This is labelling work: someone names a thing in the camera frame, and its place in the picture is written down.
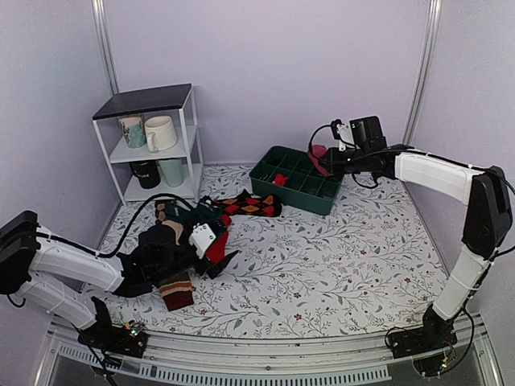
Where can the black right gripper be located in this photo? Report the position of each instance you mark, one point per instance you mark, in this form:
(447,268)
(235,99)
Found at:
(334,167)

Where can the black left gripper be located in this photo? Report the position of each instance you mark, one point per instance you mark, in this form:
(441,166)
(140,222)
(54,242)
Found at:
(217,268)

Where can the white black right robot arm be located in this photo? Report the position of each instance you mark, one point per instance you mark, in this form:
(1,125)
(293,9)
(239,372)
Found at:
(478,195)

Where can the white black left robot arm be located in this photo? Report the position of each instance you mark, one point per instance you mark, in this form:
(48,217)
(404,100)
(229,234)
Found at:
(33,260)

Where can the dark teal sock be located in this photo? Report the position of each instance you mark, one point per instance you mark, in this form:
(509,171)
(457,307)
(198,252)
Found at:
(203,212)

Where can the black red argyle sock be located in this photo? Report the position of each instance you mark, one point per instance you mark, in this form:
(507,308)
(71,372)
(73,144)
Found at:
(245,204)

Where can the dark maroon striped sock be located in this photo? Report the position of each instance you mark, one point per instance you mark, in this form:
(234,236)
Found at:
(176,291)

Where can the green divided organizer bin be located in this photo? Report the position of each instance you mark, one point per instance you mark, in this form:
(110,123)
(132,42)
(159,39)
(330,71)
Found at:
(305,188)

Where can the red rolled sock in bin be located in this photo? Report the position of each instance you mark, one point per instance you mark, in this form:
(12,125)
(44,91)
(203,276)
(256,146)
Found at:
(279,180)

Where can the beige brown argyle sock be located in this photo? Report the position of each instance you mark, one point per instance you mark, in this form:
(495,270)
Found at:
(173,214)

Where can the mint green mug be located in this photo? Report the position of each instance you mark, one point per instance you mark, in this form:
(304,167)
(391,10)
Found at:
(172,170)

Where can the black mug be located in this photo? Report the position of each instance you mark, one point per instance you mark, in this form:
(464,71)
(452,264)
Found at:
(147,173)

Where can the cream white mug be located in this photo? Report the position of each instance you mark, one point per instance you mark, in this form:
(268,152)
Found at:
(160,133)

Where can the white shelf with black top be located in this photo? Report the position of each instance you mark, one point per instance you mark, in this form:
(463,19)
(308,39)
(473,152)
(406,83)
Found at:
(177,101)

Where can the floral patterned table mat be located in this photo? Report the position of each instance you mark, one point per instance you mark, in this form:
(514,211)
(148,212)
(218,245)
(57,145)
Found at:
(367,266)

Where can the teal patterned mug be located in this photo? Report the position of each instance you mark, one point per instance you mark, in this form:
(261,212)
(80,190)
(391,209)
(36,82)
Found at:
(133,130)

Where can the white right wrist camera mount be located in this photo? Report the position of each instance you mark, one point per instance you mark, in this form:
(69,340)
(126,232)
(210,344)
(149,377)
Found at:
(346,141)

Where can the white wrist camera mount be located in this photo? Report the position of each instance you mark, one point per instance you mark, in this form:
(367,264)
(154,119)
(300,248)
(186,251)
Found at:
(346,141)
(201,238)

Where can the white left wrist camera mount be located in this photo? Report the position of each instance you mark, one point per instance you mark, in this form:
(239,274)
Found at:
(201,238)

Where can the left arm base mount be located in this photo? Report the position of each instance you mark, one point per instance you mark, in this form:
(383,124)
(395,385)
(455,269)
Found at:
(130,339)

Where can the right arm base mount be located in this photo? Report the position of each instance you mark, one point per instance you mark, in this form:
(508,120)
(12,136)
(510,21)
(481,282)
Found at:
(435,333)

